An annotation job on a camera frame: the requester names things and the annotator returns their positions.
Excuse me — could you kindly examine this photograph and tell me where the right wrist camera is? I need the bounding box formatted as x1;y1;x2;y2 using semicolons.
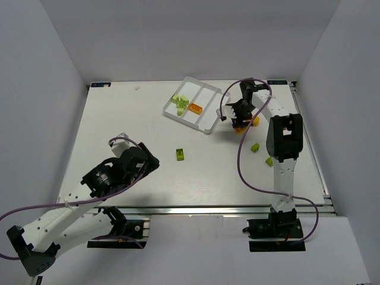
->
216;105;236;121

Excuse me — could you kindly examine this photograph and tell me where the right blue table label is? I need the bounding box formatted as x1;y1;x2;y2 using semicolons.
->
267;80;288;85

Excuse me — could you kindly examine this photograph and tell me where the yellow oval lego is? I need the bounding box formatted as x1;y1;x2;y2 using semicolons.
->
251;117;260;126

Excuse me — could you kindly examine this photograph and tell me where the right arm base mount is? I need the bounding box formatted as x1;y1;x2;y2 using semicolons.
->
242;218;306;252

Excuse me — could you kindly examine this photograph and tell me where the blue table label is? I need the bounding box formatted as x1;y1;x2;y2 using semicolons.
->
267;80;288;85
90;82;111;88

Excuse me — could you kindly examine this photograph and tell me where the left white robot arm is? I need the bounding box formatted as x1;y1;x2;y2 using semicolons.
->
7;137;160;277

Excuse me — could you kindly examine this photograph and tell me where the white divided tray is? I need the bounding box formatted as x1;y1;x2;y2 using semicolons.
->
163;77;229;134

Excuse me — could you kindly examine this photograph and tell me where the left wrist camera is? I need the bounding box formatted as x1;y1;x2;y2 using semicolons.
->
108;132;130;158

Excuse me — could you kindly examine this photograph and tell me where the pale green lego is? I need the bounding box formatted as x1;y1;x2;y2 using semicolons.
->
177;108;184;116

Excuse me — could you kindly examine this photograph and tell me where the left blue table label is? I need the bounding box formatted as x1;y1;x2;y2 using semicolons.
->
90;82;111;88

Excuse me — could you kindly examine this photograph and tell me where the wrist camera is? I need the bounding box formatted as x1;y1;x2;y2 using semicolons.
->
108;132;130;158
216;105;236;121

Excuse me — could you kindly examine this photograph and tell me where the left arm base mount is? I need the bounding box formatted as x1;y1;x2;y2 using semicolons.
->
87;216;150;249

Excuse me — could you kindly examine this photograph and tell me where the orange lego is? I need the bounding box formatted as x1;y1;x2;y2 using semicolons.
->
188;103;203;115
235;127;247;134

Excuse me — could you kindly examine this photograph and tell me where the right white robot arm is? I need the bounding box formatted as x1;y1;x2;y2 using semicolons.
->
218;78;303;239

